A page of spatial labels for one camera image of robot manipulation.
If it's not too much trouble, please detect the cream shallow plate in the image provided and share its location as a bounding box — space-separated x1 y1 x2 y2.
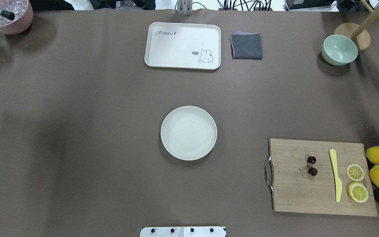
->
160 106 217 161

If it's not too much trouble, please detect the dark red cherry upper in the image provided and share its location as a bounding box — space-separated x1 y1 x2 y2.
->
307 156 317 165

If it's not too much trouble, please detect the dark red cherry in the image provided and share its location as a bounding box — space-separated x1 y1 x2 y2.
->
307 156 317 165
307 168 318 176

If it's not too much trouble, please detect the dark red cherry lower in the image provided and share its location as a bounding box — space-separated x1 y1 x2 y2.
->
307 168 318 176

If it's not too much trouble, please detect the white rabbit tray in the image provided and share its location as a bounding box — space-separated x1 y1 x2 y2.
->
144 22 221 70

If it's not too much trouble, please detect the wooden cup stand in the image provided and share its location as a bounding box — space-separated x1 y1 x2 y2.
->
334 0 379 52

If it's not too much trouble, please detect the mint green bowl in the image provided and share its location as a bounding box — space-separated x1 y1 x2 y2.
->
321 35 358 66

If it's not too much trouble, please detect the lemon slice near knife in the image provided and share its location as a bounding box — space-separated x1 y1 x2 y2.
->
346 164 365 182

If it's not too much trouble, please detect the lemon slice near lime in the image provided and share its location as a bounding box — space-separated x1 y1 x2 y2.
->
347 182 369 203

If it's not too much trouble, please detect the yellow plastic knife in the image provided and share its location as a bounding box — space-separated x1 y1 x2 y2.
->
329 148 342 203

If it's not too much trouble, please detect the bamboo cutting board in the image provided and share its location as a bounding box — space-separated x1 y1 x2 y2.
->
265 138 378 217

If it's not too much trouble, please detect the grey folded cloth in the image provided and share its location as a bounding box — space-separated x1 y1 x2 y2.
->
230 32 263 60

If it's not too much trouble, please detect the pink ice bowl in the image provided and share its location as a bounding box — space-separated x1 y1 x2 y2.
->
0 0 34 35

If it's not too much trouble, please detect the aluminium frame post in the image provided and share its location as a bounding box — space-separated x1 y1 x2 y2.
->
176 0 193 15

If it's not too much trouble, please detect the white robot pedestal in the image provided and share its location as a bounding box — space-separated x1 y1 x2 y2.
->
140 226 227 237

